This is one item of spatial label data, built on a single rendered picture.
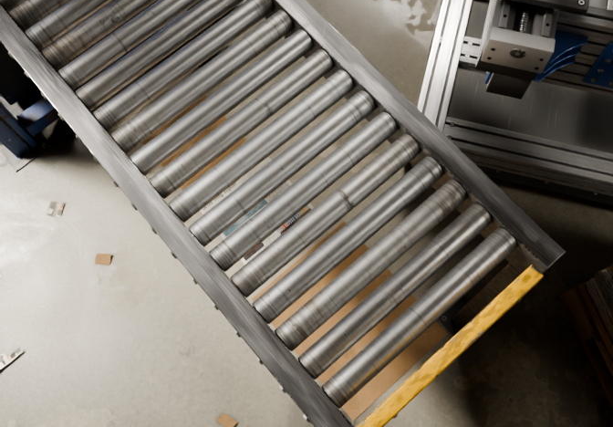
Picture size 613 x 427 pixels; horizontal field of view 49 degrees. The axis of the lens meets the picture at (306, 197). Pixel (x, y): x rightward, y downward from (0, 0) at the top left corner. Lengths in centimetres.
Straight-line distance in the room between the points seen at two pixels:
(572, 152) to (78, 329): 154
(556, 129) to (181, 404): 135
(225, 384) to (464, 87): 113
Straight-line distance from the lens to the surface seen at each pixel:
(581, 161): 206
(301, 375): 121
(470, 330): 122
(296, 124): 135
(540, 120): 210
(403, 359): 203
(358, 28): 242
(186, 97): 141
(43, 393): 218
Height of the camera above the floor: 201
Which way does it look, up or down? 70 degrees down
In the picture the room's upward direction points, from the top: 5 degrees counter-clockwise
